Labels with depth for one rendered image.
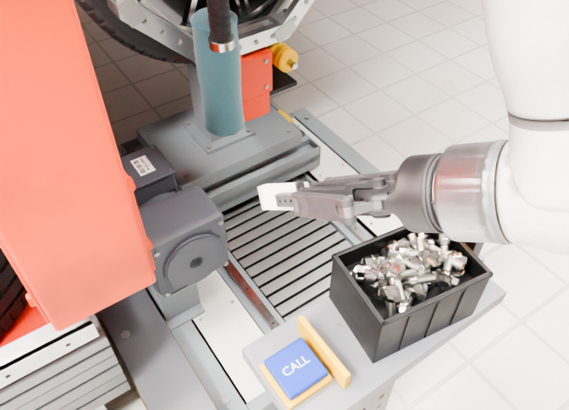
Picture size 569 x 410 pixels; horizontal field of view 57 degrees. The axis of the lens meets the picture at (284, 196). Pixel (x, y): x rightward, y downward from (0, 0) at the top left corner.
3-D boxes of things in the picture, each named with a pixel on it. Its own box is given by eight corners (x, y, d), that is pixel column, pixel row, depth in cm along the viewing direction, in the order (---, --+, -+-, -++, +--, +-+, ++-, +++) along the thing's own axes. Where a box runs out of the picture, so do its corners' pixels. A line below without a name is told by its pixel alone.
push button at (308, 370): (301, 343, 83) (301, 335, 81) (328, 378, 79) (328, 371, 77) (263, 367, 80) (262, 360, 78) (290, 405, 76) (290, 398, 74)
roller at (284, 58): (242, 25, 149) (241, 6, 145) (304, 73, 132) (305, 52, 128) (224, 31, 146) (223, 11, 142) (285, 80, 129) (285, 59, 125)
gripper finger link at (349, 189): (394, 213, 53) (387, 218, 52) (305, 214, 60) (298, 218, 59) (388, 176, 52) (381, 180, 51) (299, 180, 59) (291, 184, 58)
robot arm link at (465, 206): (533, 225, 49) (471, 224, 53) (523, 129, 47) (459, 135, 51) (500, 261, 43) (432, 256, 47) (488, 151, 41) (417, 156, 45)
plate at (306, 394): (301, 341, 84) (301, 338, 83) (333, 381, 79) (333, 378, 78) (258, 368, 80) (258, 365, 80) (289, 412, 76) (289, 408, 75)
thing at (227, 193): (258, 111, 187) (257, 87, 180) (319, 167, 167) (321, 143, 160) (125, 164, 167) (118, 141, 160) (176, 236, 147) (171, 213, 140)
